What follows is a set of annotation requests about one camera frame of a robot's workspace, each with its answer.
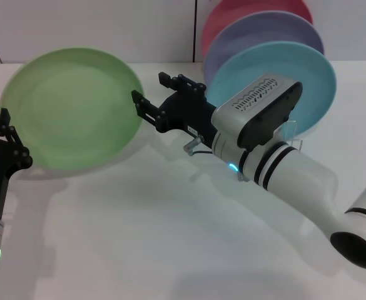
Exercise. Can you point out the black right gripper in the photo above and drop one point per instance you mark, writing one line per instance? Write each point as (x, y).
(189, 109)

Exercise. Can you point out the green round plate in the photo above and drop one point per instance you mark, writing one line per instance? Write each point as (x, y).
(73, 109)

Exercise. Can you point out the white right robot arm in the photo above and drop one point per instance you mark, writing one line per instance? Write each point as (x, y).
(295, 175)

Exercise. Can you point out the red round plate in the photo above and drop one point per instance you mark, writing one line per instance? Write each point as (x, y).
(232, 12)

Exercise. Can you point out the purple round plate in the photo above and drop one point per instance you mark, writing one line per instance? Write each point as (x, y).
(264, 28)

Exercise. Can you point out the cyan round plate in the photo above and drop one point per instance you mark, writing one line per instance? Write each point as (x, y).
(314, 72)

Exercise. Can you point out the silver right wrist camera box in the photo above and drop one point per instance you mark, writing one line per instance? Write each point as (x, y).
(257, 93)

